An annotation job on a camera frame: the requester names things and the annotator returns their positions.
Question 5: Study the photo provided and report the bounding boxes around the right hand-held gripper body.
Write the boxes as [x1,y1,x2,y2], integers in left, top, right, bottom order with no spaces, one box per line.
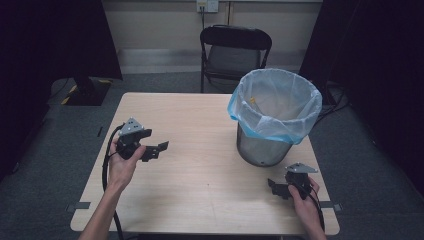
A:
[284,162,319,201]

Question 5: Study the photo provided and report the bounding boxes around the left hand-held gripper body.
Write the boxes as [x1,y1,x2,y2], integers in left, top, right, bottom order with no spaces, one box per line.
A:
[115,116,153,160]

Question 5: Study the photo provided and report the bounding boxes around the metal trash can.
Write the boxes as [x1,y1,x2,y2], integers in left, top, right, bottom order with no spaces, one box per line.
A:
[236,124,294,168]

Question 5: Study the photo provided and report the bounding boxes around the translucent blue trash bag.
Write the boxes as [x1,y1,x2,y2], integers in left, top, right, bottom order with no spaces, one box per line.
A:
[227,68,324,146]

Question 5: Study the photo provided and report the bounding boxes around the person's right hand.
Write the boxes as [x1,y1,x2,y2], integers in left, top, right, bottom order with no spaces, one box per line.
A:
[287,176,321,222]

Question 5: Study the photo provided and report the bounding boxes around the person's left hand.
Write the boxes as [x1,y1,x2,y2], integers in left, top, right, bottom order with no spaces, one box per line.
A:
[108,137,147,193]

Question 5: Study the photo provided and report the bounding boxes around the grey tape strip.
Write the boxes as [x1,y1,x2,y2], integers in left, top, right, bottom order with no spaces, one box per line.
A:
[320,200,343,212]
[65,201,92,213]

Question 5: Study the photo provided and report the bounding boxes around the black stand base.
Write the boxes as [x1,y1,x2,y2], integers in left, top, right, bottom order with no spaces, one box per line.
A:
[60,74,113,107]

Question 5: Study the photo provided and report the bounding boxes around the black folding chair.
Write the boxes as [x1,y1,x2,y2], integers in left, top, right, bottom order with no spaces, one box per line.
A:
[199,24,273,94]

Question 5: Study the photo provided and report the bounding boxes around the dark curtain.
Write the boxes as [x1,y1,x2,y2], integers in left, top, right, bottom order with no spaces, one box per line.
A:
[0,0,124,181]
[297,0,424,196]

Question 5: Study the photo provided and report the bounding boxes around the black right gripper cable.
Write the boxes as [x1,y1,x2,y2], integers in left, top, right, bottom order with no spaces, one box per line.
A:
[299,185,326,233]

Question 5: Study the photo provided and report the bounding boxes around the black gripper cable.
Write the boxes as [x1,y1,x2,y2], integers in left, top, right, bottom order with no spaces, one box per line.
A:
[299,185,326,233]
[101,123,126,240]

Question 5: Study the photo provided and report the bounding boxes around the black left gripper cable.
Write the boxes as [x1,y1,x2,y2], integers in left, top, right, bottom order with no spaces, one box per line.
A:
[101,123,126,240]

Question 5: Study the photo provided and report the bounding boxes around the black floor cables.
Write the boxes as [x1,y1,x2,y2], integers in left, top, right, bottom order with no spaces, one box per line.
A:
[314,81,351,126]

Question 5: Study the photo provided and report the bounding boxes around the white wall outlet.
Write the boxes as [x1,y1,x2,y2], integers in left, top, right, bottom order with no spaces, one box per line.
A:
[195,0,220,14]

